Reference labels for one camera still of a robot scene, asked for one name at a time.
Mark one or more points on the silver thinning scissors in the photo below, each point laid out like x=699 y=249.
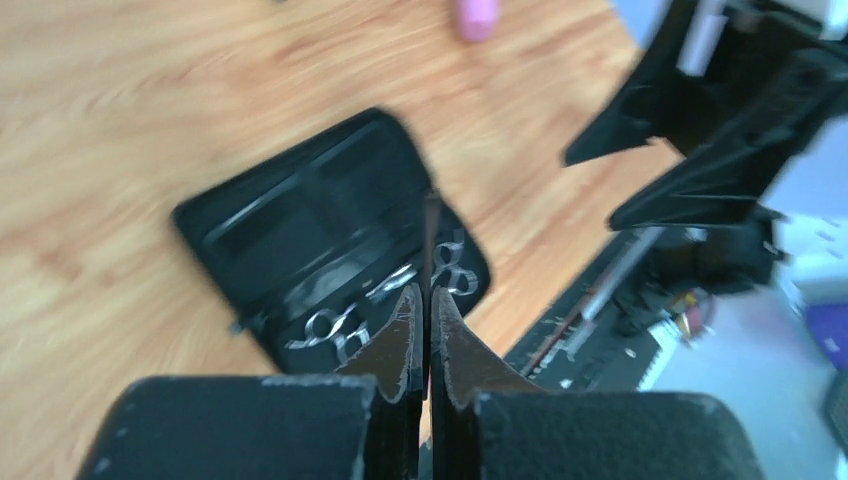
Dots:
x=326 y=325

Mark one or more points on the black zippered tool case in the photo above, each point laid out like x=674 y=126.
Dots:
x=316 y=227

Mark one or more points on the black handled comb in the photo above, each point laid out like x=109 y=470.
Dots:
x=432 y=209

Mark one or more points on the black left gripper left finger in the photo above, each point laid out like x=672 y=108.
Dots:
x=360 y=421

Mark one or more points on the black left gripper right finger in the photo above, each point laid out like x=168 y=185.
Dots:
x=490 y=422

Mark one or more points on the silver hair scissors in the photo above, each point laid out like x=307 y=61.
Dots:
x=446 y=260

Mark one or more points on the pink cylindrical device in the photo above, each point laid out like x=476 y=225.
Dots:
x=475 y=20

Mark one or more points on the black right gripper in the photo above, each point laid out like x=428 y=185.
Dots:
x=770 y=84

